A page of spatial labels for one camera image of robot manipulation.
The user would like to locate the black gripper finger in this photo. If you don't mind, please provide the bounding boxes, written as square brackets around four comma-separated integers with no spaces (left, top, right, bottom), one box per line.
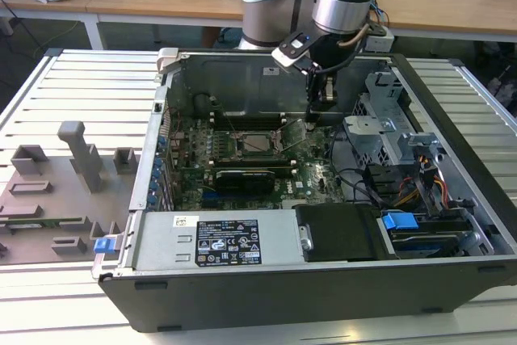
[305,68,325,124]
[322,72,338,115]

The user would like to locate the metal socket cover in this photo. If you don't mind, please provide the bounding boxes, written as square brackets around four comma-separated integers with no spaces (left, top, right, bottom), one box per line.
[275,117,309,153]

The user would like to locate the CPU socket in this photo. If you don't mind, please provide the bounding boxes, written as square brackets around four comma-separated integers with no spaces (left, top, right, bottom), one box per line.
[232,129,284,161]

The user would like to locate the blue expansion slot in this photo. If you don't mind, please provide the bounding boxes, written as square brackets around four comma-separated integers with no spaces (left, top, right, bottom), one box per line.
[200,188,222,205]

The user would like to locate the silver metal drive cage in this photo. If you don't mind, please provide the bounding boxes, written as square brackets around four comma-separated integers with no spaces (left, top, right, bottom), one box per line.
[342,71,442,169]

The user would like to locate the green motherboard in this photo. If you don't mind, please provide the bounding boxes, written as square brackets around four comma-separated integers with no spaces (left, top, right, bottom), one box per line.
[166,112,349,212]

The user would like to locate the black graphics card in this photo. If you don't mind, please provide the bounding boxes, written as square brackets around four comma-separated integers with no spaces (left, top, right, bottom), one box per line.
[215,169,277,197]

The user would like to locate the black plastic shroud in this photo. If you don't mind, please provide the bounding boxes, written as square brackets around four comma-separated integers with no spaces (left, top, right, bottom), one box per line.
[291,203,384,262]

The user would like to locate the blue disk carrier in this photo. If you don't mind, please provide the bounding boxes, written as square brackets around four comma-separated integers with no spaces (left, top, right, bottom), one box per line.
[380,210,462,258]

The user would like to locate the black open PC case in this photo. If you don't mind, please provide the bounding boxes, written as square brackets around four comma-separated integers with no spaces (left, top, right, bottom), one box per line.
[91,48,517,334]

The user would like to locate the silver power supply unit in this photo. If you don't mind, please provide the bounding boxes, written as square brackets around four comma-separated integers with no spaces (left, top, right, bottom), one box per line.
[134,210,305,272]

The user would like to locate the grey parts rack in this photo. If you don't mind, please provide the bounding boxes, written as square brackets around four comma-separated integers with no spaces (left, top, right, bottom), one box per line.
[0,120,137,266]

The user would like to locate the blue case latch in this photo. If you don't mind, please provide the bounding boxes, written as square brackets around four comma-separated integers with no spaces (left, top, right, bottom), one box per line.
[92,237,111,256]

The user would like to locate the short wooden desk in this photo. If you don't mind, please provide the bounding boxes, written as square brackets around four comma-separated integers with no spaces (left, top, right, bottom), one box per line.
[0,0,122,21]

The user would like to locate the green RAM stick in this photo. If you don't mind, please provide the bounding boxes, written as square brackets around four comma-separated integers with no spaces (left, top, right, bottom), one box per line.
[0,217,86,229]

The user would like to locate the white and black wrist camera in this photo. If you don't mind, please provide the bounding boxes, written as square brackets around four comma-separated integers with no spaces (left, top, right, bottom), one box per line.
[270,31,313,69]

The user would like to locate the blue cable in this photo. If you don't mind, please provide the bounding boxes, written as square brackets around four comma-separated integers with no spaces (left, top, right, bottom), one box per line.
[370,0,392,32]

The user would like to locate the black wire bundle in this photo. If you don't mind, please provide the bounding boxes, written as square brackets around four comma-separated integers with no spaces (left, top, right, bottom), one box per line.
[327,125,385,205]

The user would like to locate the orange and yellow wires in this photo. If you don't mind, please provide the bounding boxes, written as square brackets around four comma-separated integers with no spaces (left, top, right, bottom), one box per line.
[396,152,452,209]

